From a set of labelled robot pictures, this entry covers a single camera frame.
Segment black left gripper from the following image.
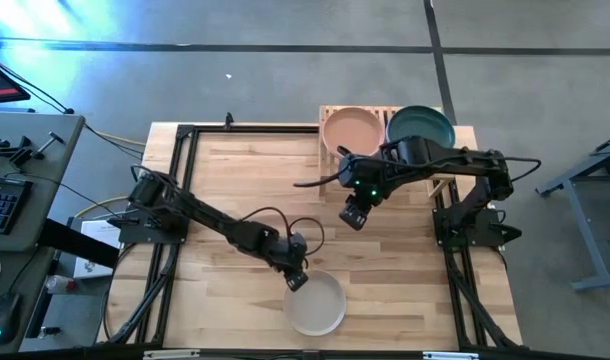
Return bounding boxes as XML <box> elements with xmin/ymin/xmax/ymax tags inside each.
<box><xmin>270</xmin><ymin>244</ymin><xmax>311</xmax><ymax>294</ymax></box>

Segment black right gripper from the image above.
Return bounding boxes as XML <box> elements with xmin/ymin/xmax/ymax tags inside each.
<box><xmin>338</xmin><ymin>154</ymin><xmax>387</xmax><ymax>233</ymax></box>

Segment cream plate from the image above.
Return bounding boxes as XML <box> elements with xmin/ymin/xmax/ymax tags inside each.
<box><xmin>282</xmin><ymin>269</ymin><xmax>348</xmax><ymax>338</ymax></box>

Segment pink plate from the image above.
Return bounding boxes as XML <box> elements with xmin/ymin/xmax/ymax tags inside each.
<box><xmin>321</xmin><ymin>106</ymin><xmax>387</xmax><ymax>159</ymax></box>

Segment dark teal plate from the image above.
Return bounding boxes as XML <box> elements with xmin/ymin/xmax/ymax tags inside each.
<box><xmin>385</xmin><ymin>104</ymin><xmax>457</xmax><ymax>151</ymax></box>

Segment wooden slatted shelf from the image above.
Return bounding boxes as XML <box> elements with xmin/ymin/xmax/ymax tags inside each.
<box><xmin>318</xmin><ymin>104</ymin><xmax>459</xmax><ymax>200</ymax></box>

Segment white tape strip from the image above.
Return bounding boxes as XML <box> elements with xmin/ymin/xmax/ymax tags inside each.
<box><xmin>422</xmin><ymin>350</ymin><xmax>481</xmax><ymax>360</ymax></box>
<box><xmin>143</xmin><ymin>349</ymin><xmax>202</xmax><ymax>360</ymax></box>

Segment white paper booklet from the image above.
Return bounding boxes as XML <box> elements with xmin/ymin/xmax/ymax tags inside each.
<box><xmin>73</xmin><ymin>219</ymin><xmax>122</xmax><ymax>280</ymax></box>

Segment black flat bar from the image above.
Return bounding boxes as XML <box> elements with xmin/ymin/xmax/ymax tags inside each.
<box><xmin>36</xmin><ymin>218</ymin><xmax>122</xmax><ymax>270</ymax></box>

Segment grey metal stand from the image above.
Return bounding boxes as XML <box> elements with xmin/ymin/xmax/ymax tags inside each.
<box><xmin>534</xmin><ymin>130</ymin><xmax>610</xmax><ymax>293</ymax></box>

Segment clear bottle red cap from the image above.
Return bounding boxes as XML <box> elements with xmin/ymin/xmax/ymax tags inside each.
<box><xmin>44</xmin><ymin>274</ymin><xmax>78</xmax><ymax>296</ymax></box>

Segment grey desk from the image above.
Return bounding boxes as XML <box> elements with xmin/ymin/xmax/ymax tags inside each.
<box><xmin>0</xmin><ymin>111</ymin><xmax>87</xmax><ymax>253</ymax></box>

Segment black computer mouse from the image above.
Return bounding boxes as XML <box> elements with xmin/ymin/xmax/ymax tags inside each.
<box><xmin>0</xmin><ymin>291</ymin><xmax>23</xmax><ymax>347</ymax></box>

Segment black keyboard blue keys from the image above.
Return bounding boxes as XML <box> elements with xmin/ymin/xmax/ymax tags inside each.
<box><xmin>0</xmin><ymin>175</ymin><xmax>34</xmax><ymax>236</ymax></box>

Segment black clamp tools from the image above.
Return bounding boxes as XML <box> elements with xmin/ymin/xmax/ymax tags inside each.
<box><xmin>0</xmin><ymin>130</ymin><xmax>67</xmax><ymax>169</ymax></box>

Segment screen with red display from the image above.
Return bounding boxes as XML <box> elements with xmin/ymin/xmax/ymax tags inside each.
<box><xmin>0</xmin><ymin>56</ymin><xmax>32</xmax><ymax>106</ymax></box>

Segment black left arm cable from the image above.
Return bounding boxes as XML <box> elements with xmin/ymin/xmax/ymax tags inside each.
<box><xmin>239</xmin><ymin>205</ymin><xmax>293</xmax><ymax>247</ymax></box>
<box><xmin>289</xmin><ymin>215</ymin><xmax>327</xmax><ymax>258</ymax></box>

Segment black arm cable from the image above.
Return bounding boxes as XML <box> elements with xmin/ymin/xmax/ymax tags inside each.
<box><xmin>506</xmin><ymin>156</ymin><xmax>543</xmax><ymax>184</ymax></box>
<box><xmin>289</xmin><ymin>215</ymin><xmax>327</xmax><ymax>258</ymax></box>
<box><xmin>239</xmin><ymin>205</ymin><xmax>293</xmax><ymax>247</ymax></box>
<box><xmin>292</xmin><ymin>164</ymin><xmax>348</xmax><ymax>190</ymax></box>

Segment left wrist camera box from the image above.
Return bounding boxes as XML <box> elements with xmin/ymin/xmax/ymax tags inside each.
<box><xmin>286</xmin><ymin>230</ymin><xmax>310</xmax><ymax>255</ymax></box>

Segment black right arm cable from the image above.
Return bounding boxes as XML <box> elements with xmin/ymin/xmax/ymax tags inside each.
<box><xmin>292</xmin><ymin>164</ymin><xmax>348</xmax><ymax>190</ymax></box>
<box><xmin>506</xmin><ymin>156</ymin><xmax>543</xmax><ymax>184</ymax></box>

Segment black aluminium table frame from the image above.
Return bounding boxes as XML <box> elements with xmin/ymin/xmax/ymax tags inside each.
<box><xmin>95</xmin><ymin>123</ymin><xmax>526</xmax><ymax>352</ymax></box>

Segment yellow cable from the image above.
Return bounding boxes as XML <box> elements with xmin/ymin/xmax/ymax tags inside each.
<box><xmin>73</xmin><ymin>130</ymin><xmax>147</xmax><ymax>219</ymax></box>

